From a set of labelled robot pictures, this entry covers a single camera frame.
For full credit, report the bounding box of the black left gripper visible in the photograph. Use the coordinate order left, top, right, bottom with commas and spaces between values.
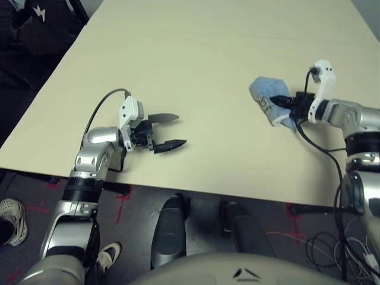
128, 112, 188, 156

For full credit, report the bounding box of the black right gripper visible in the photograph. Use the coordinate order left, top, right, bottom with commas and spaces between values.
270, 91, 316, 119

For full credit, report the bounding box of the blue fluffy embroidered rag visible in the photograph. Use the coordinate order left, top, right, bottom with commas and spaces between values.
248, 76, 299, 130

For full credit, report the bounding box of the black table foot bar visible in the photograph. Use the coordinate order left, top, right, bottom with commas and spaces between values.
289, 204, 365, 215
0, 169, 63, 185
100, 181, 133, 197

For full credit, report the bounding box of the red tape cross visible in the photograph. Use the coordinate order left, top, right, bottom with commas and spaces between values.
116, 185, 134, 223
285, 203, 307, 245

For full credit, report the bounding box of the robot left leg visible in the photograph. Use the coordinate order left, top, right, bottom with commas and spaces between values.
150, 193, 191, 270

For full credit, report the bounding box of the robot leg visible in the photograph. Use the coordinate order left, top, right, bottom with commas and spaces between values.
218, 201, 277, 259
150, 193, 191, 270

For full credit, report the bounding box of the robot right leg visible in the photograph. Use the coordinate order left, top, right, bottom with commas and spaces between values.
218, 201, 277, 259

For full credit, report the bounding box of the white sneaker with dark stripe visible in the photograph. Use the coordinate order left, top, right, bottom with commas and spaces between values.
95, 242, 122, 271

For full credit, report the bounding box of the silver robot torso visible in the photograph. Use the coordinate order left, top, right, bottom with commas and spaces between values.
127, 252, 345, 285

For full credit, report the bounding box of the red tape strip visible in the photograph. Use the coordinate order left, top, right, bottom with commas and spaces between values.
25, 201, 50, 214

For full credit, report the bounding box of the bystander in dark clothing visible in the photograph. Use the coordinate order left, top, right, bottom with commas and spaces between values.
0, 0, 78, 90

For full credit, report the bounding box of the white mesh sneaker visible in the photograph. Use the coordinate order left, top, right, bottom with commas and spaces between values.
0, 198, 30, 246

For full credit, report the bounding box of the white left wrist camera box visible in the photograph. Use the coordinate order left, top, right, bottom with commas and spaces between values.
118, 96, 145, 152

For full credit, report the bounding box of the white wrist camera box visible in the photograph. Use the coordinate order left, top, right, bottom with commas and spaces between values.
307, 59, 338, 124
118, 96, 145, 152

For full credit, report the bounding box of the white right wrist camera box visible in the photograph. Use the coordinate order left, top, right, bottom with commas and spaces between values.
307, 59, 338, 124

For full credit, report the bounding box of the grey left wrist camera cable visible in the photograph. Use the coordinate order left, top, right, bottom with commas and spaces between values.
84, 88, 132, 140

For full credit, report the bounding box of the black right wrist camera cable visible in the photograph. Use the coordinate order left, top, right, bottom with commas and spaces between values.
295, 67, 350, 281

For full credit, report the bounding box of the thin pale floor wire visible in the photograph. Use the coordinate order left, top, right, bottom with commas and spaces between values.
265, 230, 308, 238

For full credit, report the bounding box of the black tangled floor cable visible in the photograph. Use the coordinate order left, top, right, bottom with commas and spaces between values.
305, 230, 380, 285

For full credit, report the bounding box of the white cable connector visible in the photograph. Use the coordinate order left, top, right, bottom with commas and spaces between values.
362, 252, 376, 268

